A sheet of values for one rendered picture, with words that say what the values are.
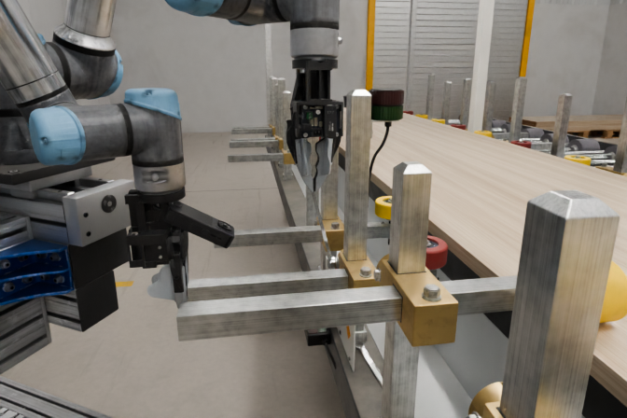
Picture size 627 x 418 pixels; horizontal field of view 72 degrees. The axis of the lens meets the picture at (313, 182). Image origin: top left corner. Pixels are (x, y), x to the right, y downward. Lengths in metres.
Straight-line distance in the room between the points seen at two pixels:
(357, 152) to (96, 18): 0.58
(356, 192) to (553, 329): 0.50
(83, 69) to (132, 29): 7.60
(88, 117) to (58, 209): 0.28
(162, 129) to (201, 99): 7.77
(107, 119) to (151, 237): 0.19
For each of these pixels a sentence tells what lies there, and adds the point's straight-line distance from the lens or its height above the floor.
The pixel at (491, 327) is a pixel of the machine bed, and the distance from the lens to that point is 0.82.
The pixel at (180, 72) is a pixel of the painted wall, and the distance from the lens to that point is 8.45.
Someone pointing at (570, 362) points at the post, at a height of 1.03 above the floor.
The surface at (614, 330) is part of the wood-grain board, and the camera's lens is 0.67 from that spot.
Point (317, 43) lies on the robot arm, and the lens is 0.66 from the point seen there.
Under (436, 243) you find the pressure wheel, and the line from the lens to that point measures 0.81.
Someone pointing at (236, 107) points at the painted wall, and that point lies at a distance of 8.40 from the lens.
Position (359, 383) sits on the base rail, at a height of 0.70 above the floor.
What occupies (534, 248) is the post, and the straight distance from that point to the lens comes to 0.31.
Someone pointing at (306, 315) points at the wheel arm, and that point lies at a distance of 0.50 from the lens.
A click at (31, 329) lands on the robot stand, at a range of 1.02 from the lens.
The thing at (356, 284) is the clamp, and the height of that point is 0.86.
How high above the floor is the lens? 1.21
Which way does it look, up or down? 15 degrees down
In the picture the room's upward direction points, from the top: straight up
